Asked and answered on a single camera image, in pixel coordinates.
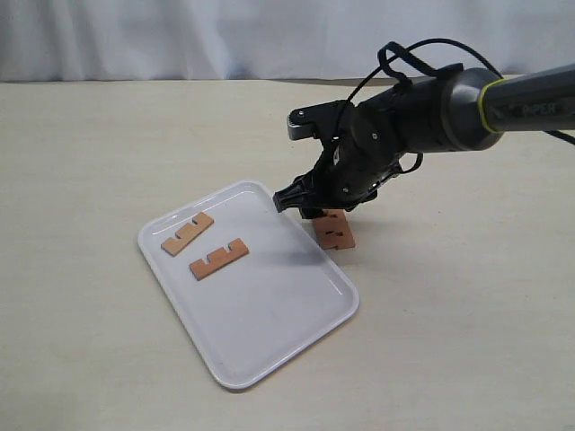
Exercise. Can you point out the white backdrop curtain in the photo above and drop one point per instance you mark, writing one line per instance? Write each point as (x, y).
(144, 40)

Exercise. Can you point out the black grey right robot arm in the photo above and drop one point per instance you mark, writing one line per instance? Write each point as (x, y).
(455, 110)

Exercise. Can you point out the notched brown wooden piece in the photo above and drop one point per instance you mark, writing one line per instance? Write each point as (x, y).
(218, 259)
(187, 233)
(332, 231)

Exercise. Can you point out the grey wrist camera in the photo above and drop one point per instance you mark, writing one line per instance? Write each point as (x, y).
(318, 121)

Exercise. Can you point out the white plastic tray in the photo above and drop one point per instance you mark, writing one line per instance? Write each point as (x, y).
(252, 316)

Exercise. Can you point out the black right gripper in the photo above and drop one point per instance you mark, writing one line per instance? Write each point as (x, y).
(361, 151)

